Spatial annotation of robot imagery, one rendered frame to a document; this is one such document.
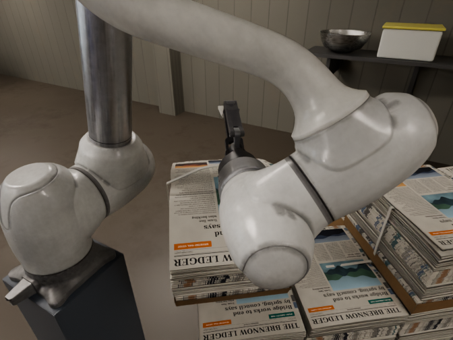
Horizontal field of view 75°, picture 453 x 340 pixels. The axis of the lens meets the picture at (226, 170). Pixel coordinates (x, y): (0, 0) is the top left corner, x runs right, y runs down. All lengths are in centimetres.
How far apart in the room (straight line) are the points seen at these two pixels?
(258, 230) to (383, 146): 16
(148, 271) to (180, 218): 151
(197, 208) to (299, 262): 37
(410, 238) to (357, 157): 62
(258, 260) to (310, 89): 20
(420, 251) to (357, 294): 22
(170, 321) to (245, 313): 103
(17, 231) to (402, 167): 67
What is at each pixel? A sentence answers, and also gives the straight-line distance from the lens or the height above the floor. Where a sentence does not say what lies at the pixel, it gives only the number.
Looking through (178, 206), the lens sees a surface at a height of 119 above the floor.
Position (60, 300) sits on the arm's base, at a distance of 79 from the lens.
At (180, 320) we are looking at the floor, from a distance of 189.
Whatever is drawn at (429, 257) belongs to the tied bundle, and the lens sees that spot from 91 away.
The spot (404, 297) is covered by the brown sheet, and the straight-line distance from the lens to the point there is 103.
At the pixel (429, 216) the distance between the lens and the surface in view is 98.
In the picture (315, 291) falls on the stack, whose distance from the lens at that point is 98.
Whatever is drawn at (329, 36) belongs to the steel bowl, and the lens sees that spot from 296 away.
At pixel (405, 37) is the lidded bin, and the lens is 292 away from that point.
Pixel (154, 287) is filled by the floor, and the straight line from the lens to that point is 204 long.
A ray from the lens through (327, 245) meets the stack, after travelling 112.
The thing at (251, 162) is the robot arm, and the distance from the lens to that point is 46.
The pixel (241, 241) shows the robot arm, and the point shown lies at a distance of 33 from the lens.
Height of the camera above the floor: 159
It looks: 31 degrees down
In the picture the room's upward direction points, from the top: straight up
